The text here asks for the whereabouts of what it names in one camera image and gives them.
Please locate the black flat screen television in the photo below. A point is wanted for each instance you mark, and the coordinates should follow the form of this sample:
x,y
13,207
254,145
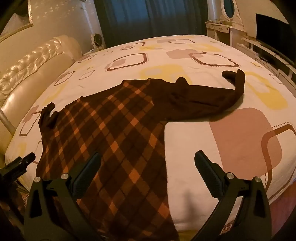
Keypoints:
x,y
270,30

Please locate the white television cabinet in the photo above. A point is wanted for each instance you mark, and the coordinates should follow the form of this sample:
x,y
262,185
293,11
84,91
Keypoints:
x,y
266,54

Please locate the brown orange plaid garment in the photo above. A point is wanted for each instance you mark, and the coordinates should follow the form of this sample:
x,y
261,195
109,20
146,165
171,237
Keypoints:
x,y
111,129

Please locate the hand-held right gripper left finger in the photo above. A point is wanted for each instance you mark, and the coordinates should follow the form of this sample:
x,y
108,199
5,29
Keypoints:
x,y
89,170

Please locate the gold framed wall picture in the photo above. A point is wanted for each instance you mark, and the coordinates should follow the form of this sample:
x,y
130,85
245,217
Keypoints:
x,y
30,16

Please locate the white vanity with oval mirror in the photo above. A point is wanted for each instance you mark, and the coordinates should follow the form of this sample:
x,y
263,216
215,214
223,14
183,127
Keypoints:
x,y
222,25

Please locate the bed with patterned white sheet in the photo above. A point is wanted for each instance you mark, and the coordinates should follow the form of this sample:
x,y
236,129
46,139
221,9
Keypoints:
x,y
175,60

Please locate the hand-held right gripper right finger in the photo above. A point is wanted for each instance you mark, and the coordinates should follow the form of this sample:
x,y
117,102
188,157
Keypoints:
x,y
209,170

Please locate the dark blue curtain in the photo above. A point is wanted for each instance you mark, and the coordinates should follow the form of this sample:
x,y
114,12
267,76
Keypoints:
x,y
150,18

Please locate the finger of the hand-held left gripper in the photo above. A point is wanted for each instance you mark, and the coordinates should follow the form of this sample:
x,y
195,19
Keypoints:
x,y
22,163

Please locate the cream tufted leather headboard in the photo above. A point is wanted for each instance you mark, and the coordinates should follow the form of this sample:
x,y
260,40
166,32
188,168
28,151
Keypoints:
x,y
32,69

